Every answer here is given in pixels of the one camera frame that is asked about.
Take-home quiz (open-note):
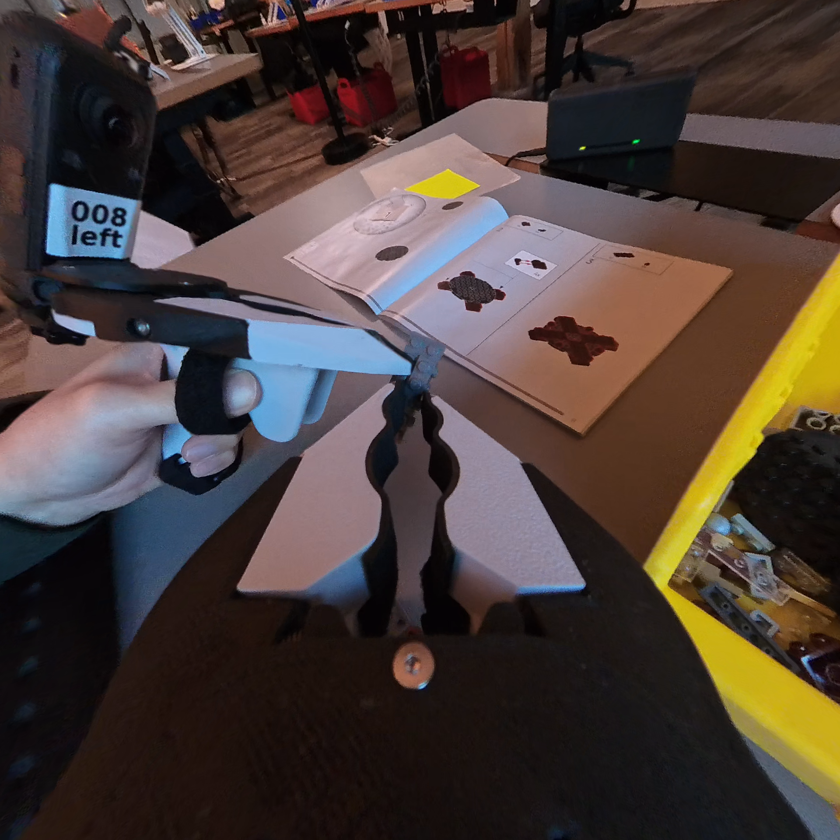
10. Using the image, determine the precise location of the black pole stand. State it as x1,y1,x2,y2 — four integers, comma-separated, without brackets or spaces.
292,0,370,166

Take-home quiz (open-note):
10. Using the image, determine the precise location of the person's left forearm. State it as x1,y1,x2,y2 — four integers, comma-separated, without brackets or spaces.
0,512,119,585

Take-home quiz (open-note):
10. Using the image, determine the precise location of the grey background table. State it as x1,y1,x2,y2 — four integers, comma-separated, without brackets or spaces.
147,52,263,114

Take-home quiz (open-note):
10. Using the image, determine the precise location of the open instruction booklet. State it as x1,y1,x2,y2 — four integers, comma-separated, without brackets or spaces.
283,194,734,436

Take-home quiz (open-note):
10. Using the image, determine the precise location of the small red bin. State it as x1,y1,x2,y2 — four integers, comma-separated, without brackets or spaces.
289,84,331,126

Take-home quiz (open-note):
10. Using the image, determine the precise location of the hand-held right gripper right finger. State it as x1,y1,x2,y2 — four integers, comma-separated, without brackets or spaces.
422,392,588,636

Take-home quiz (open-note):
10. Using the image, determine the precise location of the pile of small bricks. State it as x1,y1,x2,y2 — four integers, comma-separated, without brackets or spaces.
669,407,840,703

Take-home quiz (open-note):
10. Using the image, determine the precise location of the white paper sheet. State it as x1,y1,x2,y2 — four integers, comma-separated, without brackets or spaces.
360,133,521,198

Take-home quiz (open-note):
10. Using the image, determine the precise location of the grey desk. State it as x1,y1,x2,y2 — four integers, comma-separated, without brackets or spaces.
112,97,840,840

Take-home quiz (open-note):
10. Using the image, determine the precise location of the person's left hand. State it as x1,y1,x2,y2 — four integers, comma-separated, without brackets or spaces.
0,343,263,527

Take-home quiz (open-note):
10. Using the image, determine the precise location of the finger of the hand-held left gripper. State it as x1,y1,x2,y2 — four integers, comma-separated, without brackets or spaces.
153,295,422,357
246,318,416,378

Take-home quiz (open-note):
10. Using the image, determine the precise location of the medium red bin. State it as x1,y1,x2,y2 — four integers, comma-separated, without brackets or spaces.
336,62,399,127

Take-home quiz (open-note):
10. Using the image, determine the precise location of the yellow plastic bin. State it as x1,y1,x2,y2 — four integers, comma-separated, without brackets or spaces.
643,252,840,805

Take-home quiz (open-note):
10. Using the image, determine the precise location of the large red bin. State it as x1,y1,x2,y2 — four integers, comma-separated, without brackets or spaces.
438,45,493,110

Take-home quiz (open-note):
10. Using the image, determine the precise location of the yellow sticky note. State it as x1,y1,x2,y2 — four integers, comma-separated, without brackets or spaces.
405,168,482,198

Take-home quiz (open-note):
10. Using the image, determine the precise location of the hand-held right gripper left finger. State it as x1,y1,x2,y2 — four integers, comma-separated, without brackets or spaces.
235,384,404,636

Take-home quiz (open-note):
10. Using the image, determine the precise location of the black round studded plate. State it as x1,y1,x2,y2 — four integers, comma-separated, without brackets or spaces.
730,428,840,573

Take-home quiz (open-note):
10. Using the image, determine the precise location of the black device with green lights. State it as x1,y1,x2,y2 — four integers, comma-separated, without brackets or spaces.
545,69,698,165

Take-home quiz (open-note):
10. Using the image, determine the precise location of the long grey studded plate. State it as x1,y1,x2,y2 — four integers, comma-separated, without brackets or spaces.
397,331,446,395

